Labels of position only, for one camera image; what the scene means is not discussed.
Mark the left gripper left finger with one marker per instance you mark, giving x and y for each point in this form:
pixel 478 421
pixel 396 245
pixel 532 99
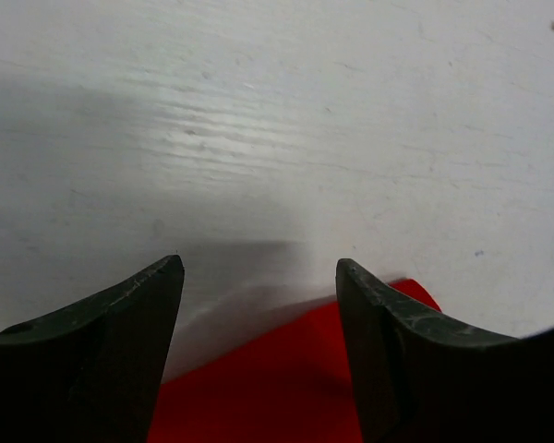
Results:
pixel 91 371

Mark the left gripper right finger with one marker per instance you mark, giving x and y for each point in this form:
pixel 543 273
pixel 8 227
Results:
pixel 421 376

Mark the red t shirt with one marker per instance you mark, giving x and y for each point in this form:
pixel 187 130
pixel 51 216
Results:
pixel 292 384

